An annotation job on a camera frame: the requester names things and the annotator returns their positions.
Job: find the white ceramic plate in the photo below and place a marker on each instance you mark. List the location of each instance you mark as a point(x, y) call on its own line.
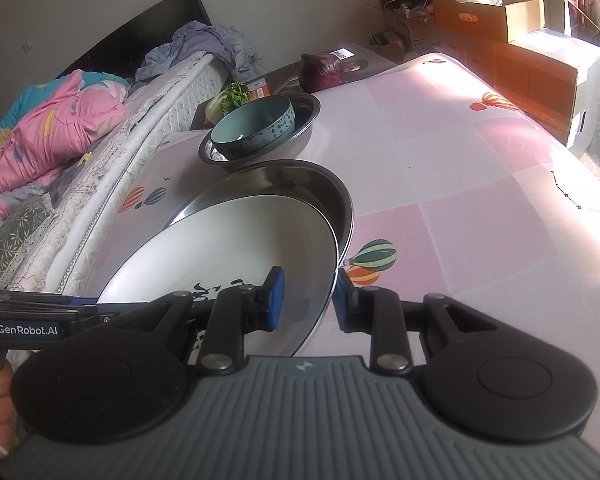
point(237, 243)

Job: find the blue grey clothes pile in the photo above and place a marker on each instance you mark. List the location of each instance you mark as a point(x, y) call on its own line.
point(227, 43)

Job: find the orange cardboard box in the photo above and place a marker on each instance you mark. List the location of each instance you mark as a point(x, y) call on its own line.
point(505, 23)

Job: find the black headboard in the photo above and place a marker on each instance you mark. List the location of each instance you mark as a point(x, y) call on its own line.
point(122, 51)

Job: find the large white orange box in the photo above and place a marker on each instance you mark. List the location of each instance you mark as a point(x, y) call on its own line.
point(553, 78)

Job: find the white mattress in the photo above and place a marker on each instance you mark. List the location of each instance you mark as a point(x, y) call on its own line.
point(50, 242)

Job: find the pink quilt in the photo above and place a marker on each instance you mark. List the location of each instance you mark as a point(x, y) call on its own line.
point(51, 125)

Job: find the pink patterned tablecloth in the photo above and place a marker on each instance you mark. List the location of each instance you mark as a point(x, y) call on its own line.
point(456, 191)

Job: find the steel plate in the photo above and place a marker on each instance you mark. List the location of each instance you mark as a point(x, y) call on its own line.
point(293, 178)

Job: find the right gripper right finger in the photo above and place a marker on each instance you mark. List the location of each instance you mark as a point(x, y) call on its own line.
point(380, 313)

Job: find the green leafy cabbage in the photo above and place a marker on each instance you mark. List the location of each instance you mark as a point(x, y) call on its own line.
point(233, 96)

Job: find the open brown cardboard box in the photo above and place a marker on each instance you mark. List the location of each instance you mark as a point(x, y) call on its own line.
point(403, 29)

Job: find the small steel bowl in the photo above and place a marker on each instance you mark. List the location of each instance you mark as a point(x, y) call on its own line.
point(307, 109)

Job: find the teal ceramic bowl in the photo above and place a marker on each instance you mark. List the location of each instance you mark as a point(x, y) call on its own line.
point(253, 126)

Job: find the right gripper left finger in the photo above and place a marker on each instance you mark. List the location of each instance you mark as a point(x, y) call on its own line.
point(237, 311)

